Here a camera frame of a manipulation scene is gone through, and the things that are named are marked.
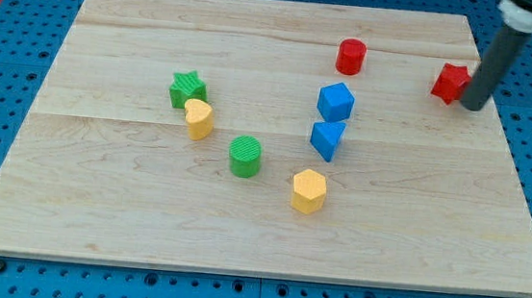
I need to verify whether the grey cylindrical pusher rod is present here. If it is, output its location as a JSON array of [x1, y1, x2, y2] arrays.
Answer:
[[460, 24, 531, 112]]

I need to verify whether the red star block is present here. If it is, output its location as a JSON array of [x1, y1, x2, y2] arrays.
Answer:
[[430, 62, 471, 105]]

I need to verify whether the green star block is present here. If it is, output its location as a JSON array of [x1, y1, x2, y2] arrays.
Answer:
[[168, 70, 208, 109]]

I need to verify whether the red cylinder block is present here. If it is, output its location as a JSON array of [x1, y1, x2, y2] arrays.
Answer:
[[335, 38, 367, 76]]

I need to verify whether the blue cube block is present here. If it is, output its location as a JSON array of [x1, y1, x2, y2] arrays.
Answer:
[[317, 83, 355, 122]]

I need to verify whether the blue triangle block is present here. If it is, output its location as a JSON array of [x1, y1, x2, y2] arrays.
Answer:
[[310, 121, 346, 162]]

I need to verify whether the yellow hexagon block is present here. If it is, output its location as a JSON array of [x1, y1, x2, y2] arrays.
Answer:
[[291, 169, 327, 214]]

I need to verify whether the wooden board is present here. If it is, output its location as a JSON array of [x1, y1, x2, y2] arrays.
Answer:
[[0, 0, 532, 298]]

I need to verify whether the green cylinder block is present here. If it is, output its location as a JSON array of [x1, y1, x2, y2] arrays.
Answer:
[[228, 136, 262, 178]]

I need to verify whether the yellow heart block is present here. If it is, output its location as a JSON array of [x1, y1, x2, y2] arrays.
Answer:
[[185, 98, 215, 141]]

